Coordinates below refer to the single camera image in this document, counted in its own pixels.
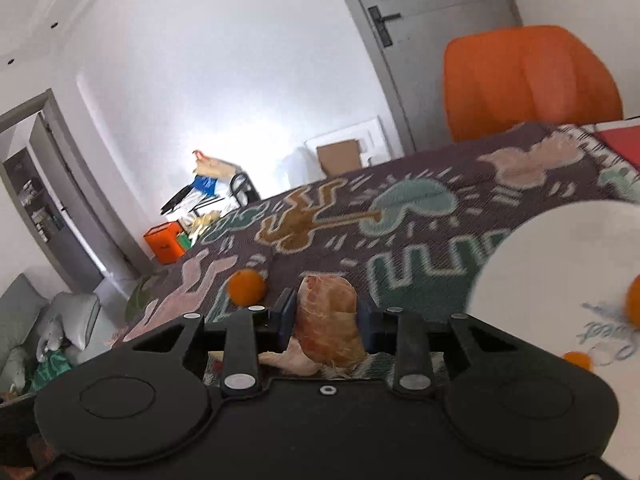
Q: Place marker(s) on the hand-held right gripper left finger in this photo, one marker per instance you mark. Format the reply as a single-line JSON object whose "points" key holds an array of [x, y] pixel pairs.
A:
{"points": [[283, 312]]}

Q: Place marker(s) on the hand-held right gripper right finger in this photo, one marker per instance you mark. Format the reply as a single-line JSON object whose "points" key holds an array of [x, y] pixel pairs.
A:
{"points": [[366, 322]]}

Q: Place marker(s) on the orange tangerine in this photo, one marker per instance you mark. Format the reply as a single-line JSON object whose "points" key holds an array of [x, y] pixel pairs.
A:
{"points": [[246, 287]]}

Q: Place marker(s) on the white plate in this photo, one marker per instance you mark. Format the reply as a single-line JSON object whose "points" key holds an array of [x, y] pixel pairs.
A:
{"points": [[540, 270]]}

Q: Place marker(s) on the printed figure blanket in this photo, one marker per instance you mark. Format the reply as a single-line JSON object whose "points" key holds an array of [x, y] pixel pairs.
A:
{"points": [[350, 240]]}

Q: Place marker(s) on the black metal rack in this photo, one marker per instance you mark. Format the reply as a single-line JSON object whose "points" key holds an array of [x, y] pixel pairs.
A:
{"points": [[245, 187]]}

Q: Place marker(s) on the clutter of plastic bags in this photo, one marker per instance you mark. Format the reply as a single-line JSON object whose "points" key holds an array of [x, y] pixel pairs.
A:
{"points": [[200, 210]]}

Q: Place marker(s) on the orange box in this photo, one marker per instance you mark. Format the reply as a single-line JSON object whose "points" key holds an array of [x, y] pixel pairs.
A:
{"points": [[162, 242]]}

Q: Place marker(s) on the brown paper bag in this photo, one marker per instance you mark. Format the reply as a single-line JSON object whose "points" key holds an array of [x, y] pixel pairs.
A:
{"points": [[212, 165]]}

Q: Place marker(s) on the cardboard box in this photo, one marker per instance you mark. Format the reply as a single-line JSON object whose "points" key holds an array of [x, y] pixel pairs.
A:
{"points": [[340, 157]]}

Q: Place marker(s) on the white foam board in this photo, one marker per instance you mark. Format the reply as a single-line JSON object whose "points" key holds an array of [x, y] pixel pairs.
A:
{"points": [[372, 135]]}

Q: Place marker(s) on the grey pillow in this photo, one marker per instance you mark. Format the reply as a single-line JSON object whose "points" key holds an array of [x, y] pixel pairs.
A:
{"points": [[75, 315]]}

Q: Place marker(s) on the small orange kumquat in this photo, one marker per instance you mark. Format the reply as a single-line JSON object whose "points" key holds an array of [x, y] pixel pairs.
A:
{"points": [[577, 361]]}

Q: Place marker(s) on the green cloth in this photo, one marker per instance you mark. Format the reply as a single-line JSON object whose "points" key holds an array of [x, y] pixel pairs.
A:
{"points": [[50, 367]]}

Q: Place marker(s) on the grey sofa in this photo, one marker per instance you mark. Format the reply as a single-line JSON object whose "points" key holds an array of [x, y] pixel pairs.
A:
{"points": [[17, 310]]}

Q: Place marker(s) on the large orange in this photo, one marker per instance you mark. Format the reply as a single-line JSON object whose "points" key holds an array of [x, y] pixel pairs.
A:
{"points": [[634, 302]]}

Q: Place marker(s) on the grey door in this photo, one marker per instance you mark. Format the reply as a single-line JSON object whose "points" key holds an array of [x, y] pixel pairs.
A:
{"points": [[430, 60]]}

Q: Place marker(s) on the grey shelf cabinet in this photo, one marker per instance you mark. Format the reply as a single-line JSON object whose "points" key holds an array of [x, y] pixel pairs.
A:
{"points": [[35, 200]]}

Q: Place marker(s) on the orange chair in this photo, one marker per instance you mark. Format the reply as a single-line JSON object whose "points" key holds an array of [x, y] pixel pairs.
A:
{"points": [[525, 80]]}

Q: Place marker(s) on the red orange printed mat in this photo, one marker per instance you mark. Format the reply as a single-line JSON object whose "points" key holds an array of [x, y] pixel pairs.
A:
{"points": [[622, 145]]}

